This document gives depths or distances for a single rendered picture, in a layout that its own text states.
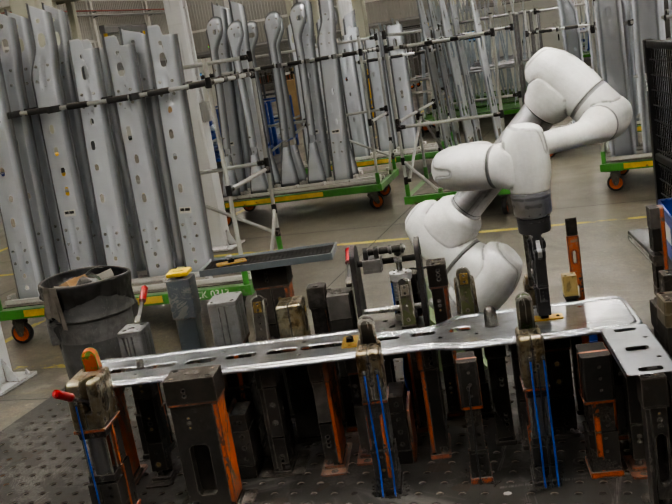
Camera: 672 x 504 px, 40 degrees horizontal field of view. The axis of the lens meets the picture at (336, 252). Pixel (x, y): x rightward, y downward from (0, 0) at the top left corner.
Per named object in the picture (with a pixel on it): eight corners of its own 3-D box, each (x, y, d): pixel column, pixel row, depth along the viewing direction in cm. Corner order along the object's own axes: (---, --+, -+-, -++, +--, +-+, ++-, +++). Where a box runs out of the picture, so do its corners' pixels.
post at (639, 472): (633, 480, 198) (620, 353, 192) (622, 457, 209) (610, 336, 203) (663, 477, 198) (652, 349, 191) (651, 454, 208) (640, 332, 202)
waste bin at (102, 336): (45, 421, 498) (14, 292, 482) (98, 383, 547) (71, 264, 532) (126, 418, 482) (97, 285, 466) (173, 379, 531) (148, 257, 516)
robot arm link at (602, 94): (600, 155, 249) (562, 123, 253) (622, 141, 263) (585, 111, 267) (630, 118, 242) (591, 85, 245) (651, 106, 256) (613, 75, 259)
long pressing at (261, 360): (54, 398, 222) (53, 392, 222) (88, 366, 244) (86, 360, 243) (646, 328, 204) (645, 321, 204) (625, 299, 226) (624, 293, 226)
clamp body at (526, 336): (527, 494, 200) (508, 342, 193) (522, 469, 212) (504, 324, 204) (570, 489, 199) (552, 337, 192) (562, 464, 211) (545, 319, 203)
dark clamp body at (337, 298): (339, 438, 245) (316, 300, 236) (344, 418, 257) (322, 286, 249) (380, 433, 243) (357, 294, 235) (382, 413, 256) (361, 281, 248)
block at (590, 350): (586, 482, 201) (573, 360, 195) (578, 459, 212) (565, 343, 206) (631, 477, 200) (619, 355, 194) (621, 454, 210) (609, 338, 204)
